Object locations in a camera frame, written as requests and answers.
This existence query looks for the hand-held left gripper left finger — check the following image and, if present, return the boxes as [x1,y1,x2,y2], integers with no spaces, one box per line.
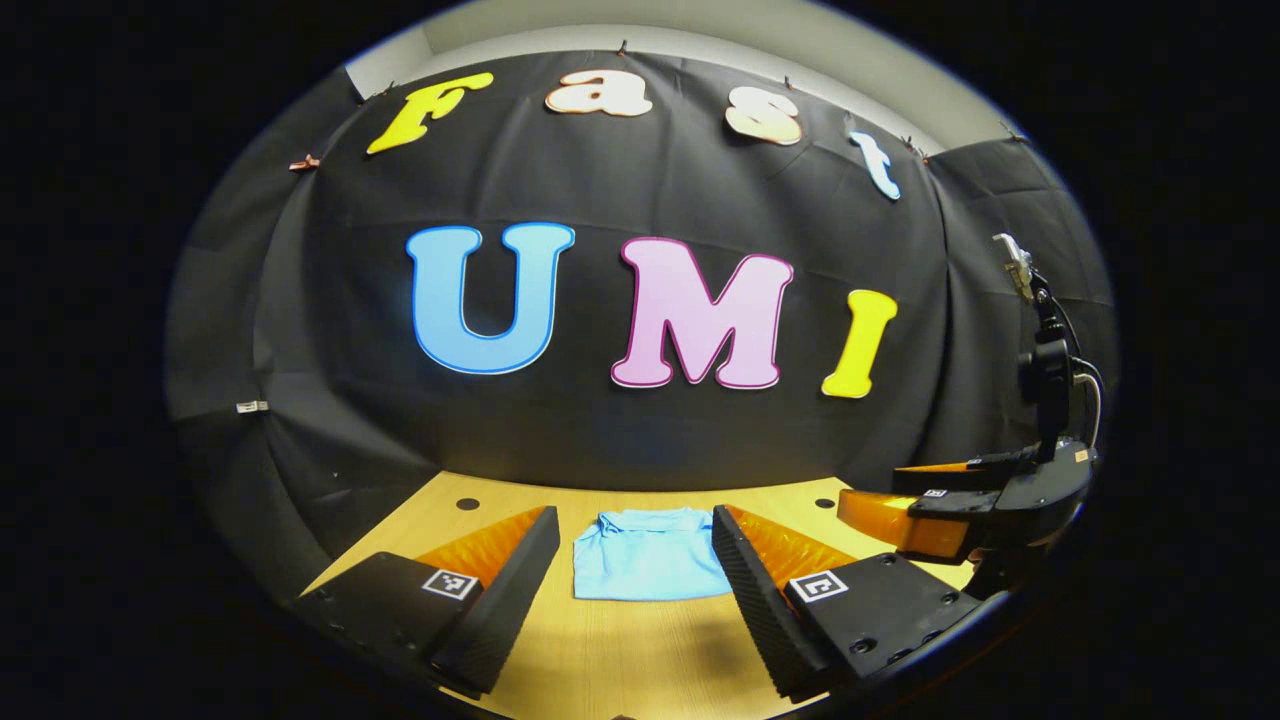
[290,505,561,699]

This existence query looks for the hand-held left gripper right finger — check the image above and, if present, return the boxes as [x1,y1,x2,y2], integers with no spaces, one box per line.
[710,503,986,706]

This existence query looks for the light blue T-shirt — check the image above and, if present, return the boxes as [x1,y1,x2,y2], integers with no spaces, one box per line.
[572,507,736,603]

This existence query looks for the black backdrop cloth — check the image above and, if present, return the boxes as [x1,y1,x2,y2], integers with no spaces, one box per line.
[165,50,1119,601]

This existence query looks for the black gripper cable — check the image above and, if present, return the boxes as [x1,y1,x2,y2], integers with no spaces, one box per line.
[1050,298,1105,449]

